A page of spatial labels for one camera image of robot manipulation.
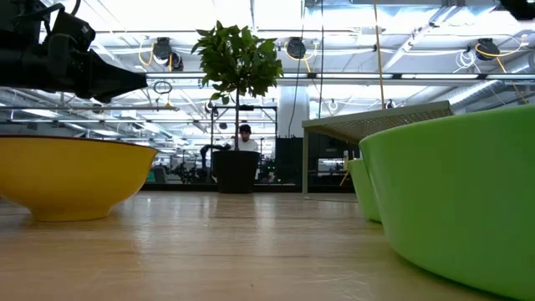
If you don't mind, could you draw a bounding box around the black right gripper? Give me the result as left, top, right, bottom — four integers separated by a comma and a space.
499, 0, 535, 21

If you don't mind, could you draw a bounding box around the black ceiling cable reel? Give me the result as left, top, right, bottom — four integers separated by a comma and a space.
475, 37, 501, 62
285, 36, 308, 60
152, 36, 185, 72

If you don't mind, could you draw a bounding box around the silver ventilation duct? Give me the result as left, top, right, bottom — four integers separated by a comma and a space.
434, 79, 535, 110

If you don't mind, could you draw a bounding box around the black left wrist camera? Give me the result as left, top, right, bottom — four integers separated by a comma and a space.
50, 8, 97, 54

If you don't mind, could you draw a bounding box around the pale green perforated metal shelf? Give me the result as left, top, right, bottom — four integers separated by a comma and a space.
301, 99, 456, 198

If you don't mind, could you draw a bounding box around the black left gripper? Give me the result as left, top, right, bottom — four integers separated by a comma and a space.
0, 33, 148, 104

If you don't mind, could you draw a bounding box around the yellow blue-floral patterned bowl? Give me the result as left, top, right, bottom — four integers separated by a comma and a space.
0, 134, 160, 223

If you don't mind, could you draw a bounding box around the yellow hanging cable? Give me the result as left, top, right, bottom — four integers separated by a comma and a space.
372, 0, 386, 110

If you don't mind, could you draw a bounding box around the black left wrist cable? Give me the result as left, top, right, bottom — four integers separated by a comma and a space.
41, 0, 83, 22

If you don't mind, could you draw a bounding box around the green potted plant black pot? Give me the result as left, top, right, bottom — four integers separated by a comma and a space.
191, 19, 285, 195

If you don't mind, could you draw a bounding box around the green plastic bowl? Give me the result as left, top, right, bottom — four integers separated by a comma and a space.
358, 104, 535, 301
346, 157, 382, 223

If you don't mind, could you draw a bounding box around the person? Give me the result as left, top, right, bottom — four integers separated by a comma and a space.
228, 123, 261, 153

